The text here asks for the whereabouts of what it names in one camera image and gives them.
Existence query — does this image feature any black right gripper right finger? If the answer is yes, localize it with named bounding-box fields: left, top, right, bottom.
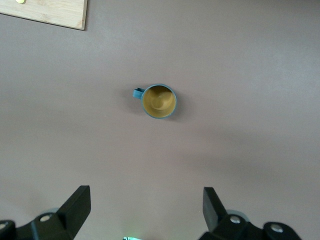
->
left=198, top=186, right=302, bottom=240

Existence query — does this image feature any bamboo cutting board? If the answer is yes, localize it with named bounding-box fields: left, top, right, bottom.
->
left=0, top=0, right=89, bottom=31

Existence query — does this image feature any teal cup with yellow inside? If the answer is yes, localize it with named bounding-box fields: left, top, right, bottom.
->
left=132, top=83, right=178, bottom=120

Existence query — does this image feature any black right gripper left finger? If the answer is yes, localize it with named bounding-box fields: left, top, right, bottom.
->
left=0, top=185, right=91, bottom=240

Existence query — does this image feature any brown table cloth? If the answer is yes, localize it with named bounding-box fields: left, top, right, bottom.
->
left=0, top=0, right=320, bottom=240

